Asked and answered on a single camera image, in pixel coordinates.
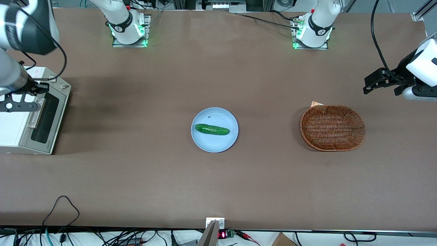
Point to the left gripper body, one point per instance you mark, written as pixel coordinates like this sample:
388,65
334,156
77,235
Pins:
401,72

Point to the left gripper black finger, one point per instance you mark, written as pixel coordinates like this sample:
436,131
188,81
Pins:
399,90
375,78

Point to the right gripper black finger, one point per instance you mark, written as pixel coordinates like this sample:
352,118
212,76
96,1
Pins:
36,88

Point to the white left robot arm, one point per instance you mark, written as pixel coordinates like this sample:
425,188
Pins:
319,20

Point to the square white oven knob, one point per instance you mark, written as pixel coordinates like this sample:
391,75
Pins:
52,79

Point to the white toaster oven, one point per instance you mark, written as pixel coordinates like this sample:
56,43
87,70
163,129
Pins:
13,126

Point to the red warning sticker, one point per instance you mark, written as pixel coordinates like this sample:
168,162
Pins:
37,72

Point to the small tan card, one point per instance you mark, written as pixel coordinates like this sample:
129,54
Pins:
315,103

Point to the brown wicker basket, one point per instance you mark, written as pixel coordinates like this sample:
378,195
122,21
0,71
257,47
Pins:
333,128

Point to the silver box with lights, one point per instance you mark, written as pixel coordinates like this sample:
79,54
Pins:
222,5

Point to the light blue plate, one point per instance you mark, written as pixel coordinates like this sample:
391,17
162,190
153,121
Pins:
218,143

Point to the green cucumber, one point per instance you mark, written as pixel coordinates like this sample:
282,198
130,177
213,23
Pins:
211,129

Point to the black power adapter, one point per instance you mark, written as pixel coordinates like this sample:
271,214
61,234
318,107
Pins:
131,242

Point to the brown cardboard box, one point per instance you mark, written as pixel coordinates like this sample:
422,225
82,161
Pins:
283,241

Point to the red alligator clips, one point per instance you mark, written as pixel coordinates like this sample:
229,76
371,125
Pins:
244,235

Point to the red digit display module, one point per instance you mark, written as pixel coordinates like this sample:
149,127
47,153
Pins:
222,235

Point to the grey metal bar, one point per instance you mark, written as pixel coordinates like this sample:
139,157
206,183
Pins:
209,237

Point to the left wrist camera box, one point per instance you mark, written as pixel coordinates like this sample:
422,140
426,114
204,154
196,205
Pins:
420,93

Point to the aluminium frame profile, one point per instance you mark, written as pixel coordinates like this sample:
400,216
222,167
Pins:
423,12

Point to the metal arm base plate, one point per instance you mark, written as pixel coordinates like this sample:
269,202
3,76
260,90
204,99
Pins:
310,48
147,30

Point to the small metal bracket plate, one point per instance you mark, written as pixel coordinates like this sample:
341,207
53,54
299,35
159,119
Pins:
222,223

